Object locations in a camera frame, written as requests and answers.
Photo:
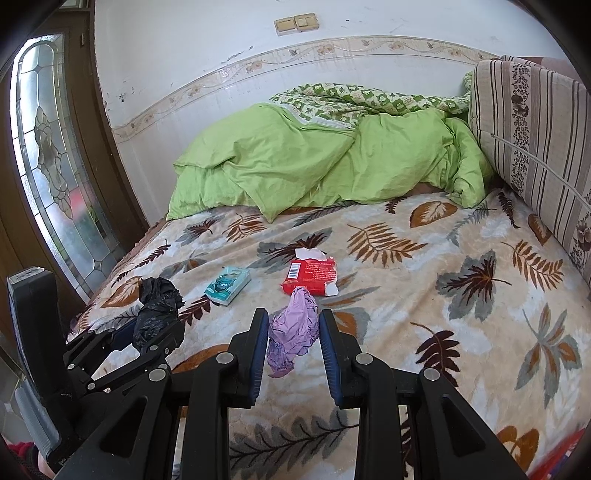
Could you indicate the red tissue packet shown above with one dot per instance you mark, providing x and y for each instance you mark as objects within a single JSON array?
[{"x": 309, "y": 274}]

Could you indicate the striped floral cushion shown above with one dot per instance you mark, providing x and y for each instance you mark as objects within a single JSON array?
[{"x": 535, "y": 138}]

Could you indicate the green patterned quilt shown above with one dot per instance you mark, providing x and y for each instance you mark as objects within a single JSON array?
[{"x": 351, "y": 101}]

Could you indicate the teal tissue pack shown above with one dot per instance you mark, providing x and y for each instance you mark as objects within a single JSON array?
[{"x": 226, "y": 286}]

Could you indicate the person's left forearm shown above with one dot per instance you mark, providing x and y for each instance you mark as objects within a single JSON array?
[{"x": 18, "y": 461}]

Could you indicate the purple plastic bag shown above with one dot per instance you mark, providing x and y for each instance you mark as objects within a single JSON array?
[{"x": 295, "y": 332}]

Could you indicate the plain green quilt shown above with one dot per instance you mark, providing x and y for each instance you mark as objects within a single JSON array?
[{"x": 300, "y": 161}]

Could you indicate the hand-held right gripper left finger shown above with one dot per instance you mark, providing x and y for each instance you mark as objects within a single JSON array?
[{"x": 258, "y": 360}]

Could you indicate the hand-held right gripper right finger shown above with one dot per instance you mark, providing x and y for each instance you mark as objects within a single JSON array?
[{"x": 328, "y": 360}]

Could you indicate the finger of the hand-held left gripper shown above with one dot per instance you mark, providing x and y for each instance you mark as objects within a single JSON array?
[
  {"x": 134, "y": 369},
  {"x": 120, "y": 339}
]

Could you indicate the wooden door with patterned glass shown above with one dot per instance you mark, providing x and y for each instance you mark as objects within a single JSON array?
[{"x": 46, "y": 138}]

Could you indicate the leaf print blanket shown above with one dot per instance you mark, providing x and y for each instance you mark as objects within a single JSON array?
[{"x": 438, "y": 300}]

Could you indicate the black plastic bag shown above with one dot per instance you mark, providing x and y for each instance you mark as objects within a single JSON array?
[{"x": 154, "y": 323}]

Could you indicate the beige wall switch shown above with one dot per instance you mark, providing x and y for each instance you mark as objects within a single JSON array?
[
  {"x": 307, "y": 22},
  {"x": 285, "y": 26}
]

